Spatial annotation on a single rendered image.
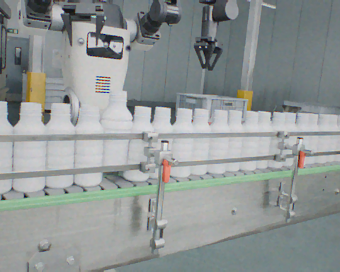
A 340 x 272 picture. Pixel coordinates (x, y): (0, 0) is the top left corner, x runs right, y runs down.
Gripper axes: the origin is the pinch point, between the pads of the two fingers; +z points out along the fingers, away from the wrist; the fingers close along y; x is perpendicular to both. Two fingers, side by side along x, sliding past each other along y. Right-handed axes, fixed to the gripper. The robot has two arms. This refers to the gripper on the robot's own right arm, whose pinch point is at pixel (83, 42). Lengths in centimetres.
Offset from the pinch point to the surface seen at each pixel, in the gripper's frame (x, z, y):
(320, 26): 976, -314, 659
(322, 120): 16, 20, 76
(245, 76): 930, -143, 388
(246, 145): 0, 27, 43
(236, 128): -3.1, 22.8, 39.5
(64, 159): -23.3, 28.6, -2.3
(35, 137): -27.7, 24.2, -6.7
